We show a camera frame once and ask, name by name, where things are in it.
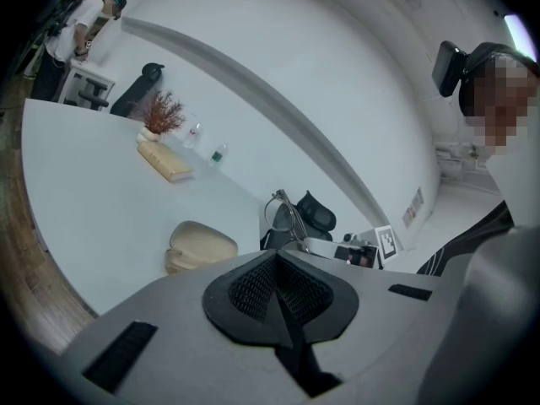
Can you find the person's black t-shirt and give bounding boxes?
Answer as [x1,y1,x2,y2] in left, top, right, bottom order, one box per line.
[417,199,516,276]

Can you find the white wall pipes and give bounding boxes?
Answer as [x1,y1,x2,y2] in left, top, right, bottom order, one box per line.
[434,140,503,193]

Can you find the clear plastic bottle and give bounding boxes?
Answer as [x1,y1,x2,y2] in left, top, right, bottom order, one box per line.
[182,122,204,149]

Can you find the clear-framed eyeglasses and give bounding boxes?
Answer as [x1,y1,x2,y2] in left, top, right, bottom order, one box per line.
[263,189,312,255]

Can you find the wall poster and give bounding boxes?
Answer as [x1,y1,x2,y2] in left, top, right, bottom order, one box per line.
[402,186,424,229]

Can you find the black mesh office chair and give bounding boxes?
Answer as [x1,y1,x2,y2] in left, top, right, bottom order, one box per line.
[259,191,338,251]

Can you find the long wall ledge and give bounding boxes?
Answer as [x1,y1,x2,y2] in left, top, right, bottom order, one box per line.
[121,16,392,230]

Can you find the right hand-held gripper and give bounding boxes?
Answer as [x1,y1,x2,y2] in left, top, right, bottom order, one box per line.
[303,224,400,271]

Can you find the white desk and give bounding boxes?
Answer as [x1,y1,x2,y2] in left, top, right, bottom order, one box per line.
[57,59,116,111]
[20,98,275,316]

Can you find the ceiling light strip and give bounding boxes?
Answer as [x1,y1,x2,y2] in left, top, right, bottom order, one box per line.
[504,13,540,63]

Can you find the red plant in white pot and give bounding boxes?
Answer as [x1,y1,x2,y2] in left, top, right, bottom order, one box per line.
[134,90,187,143]

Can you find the black head-worn camera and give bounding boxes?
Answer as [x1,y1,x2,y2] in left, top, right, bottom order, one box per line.
[431,40,470,98]

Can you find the beige bread-shaped object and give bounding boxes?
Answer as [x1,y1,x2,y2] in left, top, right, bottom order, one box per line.
[163,220,238,275]

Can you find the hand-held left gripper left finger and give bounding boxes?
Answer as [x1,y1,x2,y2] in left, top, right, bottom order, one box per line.
[62,249,311,405]

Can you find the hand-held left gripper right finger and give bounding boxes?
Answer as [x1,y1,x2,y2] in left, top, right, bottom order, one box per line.
[276,250,442,398]

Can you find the person's head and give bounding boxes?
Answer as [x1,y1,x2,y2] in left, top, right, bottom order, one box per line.
[457,42,540,159]

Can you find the beige book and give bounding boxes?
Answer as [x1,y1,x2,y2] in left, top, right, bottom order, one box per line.
[136,140,196,183]

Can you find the small green-label bottle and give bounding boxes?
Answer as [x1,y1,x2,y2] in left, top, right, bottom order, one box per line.
[208,142,230,168]

